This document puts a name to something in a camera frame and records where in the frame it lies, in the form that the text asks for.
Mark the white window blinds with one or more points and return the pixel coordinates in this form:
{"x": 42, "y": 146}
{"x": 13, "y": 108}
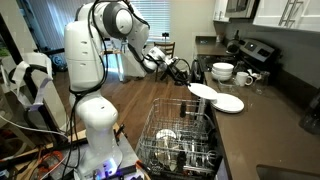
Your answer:
{"x": 156, "y": 20}

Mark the grey robot base table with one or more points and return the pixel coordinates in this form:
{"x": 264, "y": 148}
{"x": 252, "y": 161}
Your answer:
{"x": 128, "y": 156}

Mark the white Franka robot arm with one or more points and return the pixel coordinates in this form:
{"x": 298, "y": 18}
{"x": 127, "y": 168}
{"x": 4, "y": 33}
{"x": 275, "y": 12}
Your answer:
{"x": 83, "y": 56}

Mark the white ceramic mug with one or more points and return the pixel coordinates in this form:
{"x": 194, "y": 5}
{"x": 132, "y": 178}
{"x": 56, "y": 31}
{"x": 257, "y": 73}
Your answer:
{"x": 241, "y": 79}

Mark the black cylindrical bottle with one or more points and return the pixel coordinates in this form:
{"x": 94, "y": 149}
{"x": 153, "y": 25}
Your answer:
{"x": 183, "y": 109}

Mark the narrow white wall cabinet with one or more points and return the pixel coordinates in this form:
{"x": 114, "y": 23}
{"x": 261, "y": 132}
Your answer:
{"x": 220, "y": 10}

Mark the white round plate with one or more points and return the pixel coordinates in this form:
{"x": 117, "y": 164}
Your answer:
{"x": 230, "y": 102}
{"x": 202, "y": 91}
{"x": 230, "y": 112}

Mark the white ceramic bowl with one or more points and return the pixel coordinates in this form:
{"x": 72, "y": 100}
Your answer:
{"x": 222, "y": 66}
{"x": 222, "y": 73}
{"x": 222, "y": 78}

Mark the black coffee maker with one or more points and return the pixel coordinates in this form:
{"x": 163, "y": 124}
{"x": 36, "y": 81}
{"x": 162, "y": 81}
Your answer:
{"x": 311, "y": 116}

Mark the clear glass jar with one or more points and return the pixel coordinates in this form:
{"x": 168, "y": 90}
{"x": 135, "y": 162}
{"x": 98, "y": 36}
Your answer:
{"x": 265, "y": 78}

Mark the black kettle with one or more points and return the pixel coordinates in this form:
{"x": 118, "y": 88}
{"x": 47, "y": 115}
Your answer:
{"x": 233, "y": 46}

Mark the black steel stove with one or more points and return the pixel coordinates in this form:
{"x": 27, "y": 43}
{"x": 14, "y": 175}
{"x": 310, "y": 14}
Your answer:
{"x": 256, "y": 50}

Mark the steel microwave oven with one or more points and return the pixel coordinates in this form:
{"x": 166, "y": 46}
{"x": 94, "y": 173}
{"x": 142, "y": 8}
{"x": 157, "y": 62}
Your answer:
{"x": 240, "y": 6}

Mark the clear glass food container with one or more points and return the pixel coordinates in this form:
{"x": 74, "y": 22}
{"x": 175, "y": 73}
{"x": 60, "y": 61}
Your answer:
{"x": 230, "y": 87}

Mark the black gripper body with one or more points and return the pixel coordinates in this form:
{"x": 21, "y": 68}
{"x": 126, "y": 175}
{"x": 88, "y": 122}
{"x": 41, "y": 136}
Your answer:
{"x": 172, "y": 70}

